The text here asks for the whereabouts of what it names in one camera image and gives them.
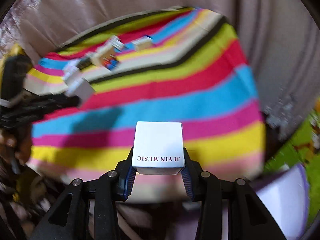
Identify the small blue box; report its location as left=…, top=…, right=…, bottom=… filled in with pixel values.
left=104, top=59, right=119, bottom=70

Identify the green cartoon blanket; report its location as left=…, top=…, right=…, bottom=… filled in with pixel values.
left=264, top=100, right=319, bottom=225

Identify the white purple storage box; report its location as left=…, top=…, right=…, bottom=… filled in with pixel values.
left=250, top=164, right=310, bottom=239

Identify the white barcode medicine box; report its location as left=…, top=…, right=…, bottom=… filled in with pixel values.
left=105, top=35, right=125, bottom=51

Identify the beige velvet sofa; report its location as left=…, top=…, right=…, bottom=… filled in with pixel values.
left=0, top=0, right=320, bottom=140

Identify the teal medicine box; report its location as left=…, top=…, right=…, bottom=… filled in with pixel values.
left=65, top=78, right=95, bottom=103

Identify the white JIYIN MUSIC box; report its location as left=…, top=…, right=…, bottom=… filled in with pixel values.
left=132, top=121, right=185, bottom=176

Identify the yellow cushion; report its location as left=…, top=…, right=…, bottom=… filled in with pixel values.
left=1, top=43, right=26, bottom=66

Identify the black instruction box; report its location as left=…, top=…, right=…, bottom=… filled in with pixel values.
left=76, top=57, right=92, bottom=70

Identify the white gold long box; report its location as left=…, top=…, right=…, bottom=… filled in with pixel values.
left=132, top=36, right=153, bottom=51

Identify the rainbow striped cloth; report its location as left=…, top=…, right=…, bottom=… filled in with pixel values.
left=23, top=6, right=266, bottom=203

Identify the white red-heart medicine box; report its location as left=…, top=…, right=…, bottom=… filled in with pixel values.
left=90, top=45, right=117, bottom=67

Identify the person left hand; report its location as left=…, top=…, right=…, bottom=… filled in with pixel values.
left=1, top=125, right=33, bottom=165

